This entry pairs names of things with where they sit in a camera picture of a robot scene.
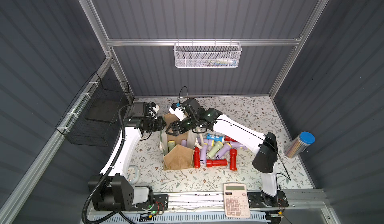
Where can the black wire side basket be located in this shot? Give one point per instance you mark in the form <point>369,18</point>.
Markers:
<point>93,119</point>

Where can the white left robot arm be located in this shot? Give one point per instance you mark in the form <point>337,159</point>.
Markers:
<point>111,189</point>

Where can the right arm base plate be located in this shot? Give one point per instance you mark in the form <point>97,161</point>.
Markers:
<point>262,200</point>

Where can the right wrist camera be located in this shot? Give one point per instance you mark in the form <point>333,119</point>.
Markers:
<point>179,111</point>

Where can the pale green flashlight centre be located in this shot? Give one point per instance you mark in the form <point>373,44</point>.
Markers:
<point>217,146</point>

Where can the markers in wall basket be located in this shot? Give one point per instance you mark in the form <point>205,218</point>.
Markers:
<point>221,62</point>

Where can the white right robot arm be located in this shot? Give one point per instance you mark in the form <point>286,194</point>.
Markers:
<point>264,146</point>

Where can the purple flashlight vertical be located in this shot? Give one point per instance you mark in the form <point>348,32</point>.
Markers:
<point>184,143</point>
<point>203,154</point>

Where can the purple flashlight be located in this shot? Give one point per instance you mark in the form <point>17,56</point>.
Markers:
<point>237,145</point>
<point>209,142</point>

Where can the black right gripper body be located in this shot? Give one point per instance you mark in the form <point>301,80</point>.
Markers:
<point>179,128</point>

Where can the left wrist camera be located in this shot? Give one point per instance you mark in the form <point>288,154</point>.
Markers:
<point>145,110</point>

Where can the red flashlight bottom horizontal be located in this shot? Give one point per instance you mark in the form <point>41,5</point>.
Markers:
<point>216,162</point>

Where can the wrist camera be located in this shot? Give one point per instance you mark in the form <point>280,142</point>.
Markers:
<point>145,110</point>
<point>179,111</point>

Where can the pale green flashlight top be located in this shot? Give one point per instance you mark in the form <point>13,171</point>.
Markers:
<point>171,145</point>

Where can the pink desk calculator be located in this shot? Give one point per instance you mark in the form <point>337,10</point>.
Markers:
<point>236,201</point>

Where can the pale green flashlight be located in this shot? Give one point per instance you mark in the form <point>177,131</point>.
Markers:
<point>171,145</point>
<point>217,146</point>

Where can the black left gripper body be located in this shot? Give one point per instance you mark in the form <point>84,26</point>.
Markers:
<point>159,124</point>

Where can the red flashlight top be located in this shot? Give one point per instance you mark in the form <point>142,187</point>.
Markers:
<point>229,139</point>

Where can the blue flashlight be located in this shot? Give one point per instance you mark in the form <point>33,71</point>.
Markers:
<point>216,137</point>

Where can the red flashlight vertical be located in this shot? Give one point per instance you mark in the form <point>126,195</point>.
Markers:
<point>233,159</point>
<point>197,163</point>

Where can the blue lid pencil tube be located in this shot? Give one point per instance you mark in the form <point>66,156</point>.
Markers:
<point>299,144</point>

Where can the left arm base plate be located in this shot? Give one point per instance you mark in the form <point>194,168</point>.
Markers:
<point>157,202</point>

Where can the white wire wall basket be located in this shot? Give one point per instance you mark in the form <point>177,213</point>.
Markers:
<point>192,54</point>

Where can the purple flashlight centre diagonal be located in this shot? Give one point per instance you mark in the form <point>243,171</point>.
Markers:
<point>226,147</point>

